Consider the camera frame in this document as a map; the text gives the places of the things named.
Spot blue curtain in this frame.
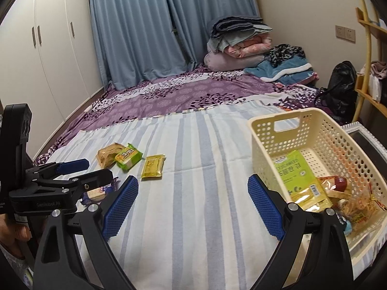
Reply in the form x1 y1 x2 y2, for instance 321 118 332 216
88 0 188 91
162 0 263 71

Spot person's left hand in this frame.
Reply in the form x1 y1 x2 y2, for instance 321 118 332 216
0 213 31 250

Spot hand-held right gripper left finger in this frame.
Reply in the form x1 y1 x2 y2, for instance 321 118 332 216
32 175 140 290

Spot black bag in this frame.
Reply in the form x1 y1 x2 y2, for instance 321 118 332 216
316 61 359 122

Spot blue cracker packet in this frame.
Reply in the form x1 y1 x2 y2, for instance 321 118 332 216
80 178 120 206

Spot cream perforated plastic basket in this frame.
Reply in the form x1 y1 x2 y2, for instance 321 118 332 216
247 108 387 271

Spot white wardrobe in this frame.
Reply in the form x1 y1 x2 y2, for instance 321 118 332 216
0 0 105 158

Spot purple floral bedsheet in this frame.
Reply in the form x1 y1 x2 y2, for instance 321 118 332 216
33 66 342 164

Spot yellow hoop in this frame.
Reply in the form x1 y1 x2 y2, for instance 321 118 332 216
354 0 373 122

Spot red-brown label snack bag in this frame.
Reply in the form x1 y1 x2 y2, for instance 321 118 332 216
317 175 353 200

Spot blue striped sheet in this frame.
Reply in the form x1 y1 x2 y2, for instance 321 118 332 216
33 100 363 290

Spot folded dark grey blanket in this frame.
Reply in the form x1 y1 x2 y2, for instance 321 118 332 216
211 16 273 42

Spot green snack packet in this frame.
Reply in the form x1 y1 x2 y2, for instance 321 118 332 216
114 143 143 170

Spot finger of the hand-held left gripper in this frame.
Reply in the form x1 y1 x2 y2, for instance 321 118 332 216
36 168 114 207
26 159 90 179

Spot green seaweed packet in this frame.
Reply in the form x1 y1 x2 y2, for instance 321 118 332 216
272 150 325 203

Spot wooden shelf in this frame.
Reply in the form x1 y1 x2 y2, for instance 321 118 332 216
354 6 387 119

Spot pink quilt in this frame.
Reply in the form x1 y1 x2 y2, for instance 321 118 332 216
227 35 273 58

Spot large yellow snack packet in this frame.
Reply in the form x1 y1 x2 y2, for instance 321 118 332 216
141 154 167 181

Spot light green cloth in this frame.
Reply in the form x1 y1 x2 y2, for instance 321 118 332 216
207 33 237 52

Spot brown cracker packet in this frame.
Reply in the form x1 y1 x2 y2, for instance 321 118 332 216
96 143 126 169

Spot lavender quilt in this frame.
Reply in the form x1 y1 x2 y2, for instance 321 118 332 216
203 51 267 72

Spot pink cloth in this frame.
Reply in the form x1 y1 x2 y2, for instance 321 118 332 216
370 61 387 78

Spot blue fleece blanket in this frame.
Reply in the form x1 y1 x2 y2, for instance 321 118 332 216
243 56 315 86

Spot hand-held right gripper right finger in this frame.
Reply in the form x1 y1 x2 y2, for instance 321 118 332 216
247 174 354 290

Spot white framed mirror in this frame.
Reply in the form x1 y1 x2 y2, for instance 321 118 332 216
340 122 387 158

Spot leopard print cloth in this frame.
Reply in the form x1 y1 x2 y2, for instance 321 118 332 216
266 44 306 67

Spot beige cracker bag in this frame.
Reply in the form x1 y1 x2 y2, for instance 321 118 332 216
339 187 387 234

